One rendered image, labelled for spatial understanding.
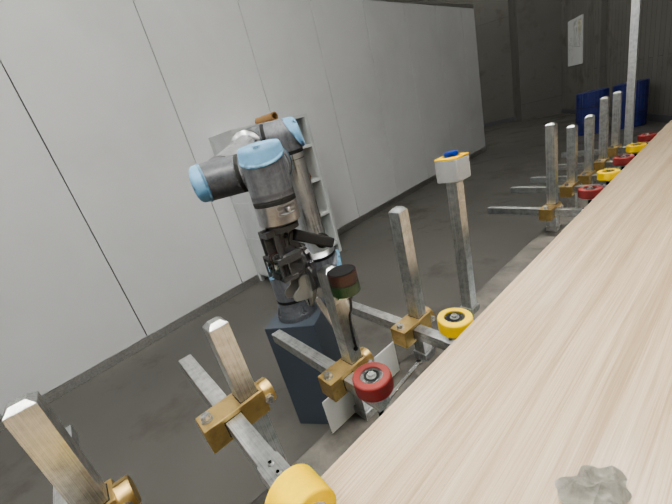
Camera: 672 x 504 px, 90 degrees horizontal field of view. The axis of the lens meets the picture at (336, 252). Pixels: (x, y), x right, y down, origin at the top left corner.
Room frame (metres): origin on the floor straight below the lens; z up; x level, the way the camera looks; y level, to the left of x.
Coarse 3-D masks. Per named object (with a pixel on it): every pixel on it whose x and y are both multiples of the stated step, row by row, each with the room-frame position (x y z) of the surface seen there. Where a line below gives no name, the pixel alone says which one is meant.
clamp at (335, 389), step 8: (368, 352) 0.67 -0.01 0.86; (360, 360) 0.64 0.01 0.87; (368, 360) 0.66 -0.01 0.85; (328, 368) 0.64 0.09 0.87; (336, 368) 0.64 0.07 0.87; (344, 368) 0.63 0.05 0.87; (352, 368) 0.63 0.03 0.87; (320, 376) 0.62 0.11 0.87; (336, 376) 0.61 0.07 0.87; (344, 376) 0.61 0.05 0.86; (320, 384) 0.62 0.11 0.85; (328, 384) 0.59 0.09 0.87; (336, 384) 0.60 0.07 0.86; (344, 384) 0.61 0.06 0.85; (328, 392) 0.60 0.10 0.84; (336, 392) 0.59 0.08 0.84; (344, 392) 0.60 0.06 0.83; (336, 400) 0.59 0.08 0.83
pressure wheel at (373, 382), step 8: (360, 368) 0.57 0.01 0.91; (368, 368) 0.57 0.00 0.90; (376, 368) 0.56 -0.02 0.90; (384, 368) 0.55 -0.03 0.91; (360, 376) 0.55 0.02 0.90; (368, 376) 0.54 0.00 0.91; (376, 376) 0.54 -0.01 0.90; (384, 376) 0.53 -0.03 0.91; (360, 384) 0.53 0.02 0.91; (368, 384) 0.52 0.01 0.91; (376, 384) 0.52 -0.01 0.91; (384, 384) 0.51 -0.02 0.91; (392, 384) 0.53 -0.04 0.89; (360, 392) 0.52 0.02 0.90; (368, 392) 0.51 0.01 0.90; (376, 392) 0.51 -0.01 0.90; (384, 392) 0.51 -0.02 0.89; (368, 400) 0.51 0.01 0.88; (376, 400) 0.51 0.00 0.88
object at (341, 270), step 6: (348, 264) 0.64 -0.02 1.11; (330, 270) 0.63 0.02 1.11; (336, 270) 0.63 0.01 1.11; (342, 270) 0.62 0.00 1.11; (348, 270) 0.61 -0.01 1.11; (330, 276) 0.61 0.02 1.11; (336, 276) 0.60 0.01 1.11; (336, 288) 0.60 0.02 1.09; (336, 300) 0.63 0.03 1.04; (342, 300) 0.64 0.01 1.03; (354, 336) 0.64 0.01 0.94; (354, 342) 0.64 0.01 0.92; (354, 348) 0.64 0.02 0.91
